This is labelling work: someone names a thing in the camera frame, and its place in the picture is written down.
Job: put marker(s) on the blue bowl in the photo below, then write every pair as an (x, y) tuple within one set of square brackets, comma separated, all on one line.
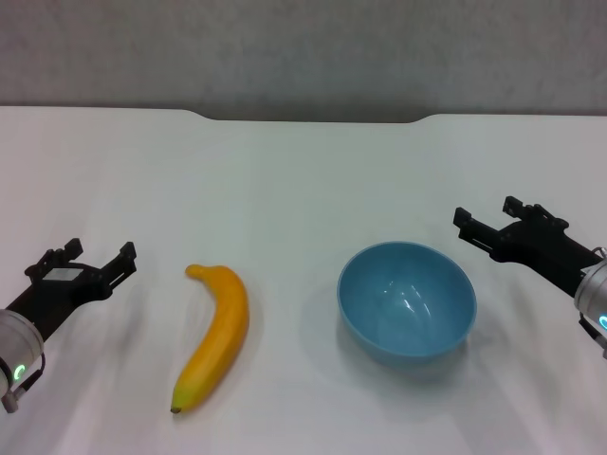
[(403, 308)]

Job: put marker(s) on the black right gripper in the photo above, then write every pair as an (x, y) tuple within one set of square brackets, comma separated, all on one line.
[(540, 246)]

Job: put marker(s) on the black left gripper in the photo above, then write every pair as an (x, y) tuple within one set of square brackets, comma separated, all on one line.
[(61, 296)]

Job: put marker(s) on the yellow banana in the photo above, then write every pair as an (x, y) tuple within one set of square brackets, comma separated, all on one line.
[(223, 327)]

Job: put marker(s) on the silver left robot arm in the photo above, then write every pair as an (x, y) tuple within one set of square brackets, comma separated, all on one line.
[(16, 334)]

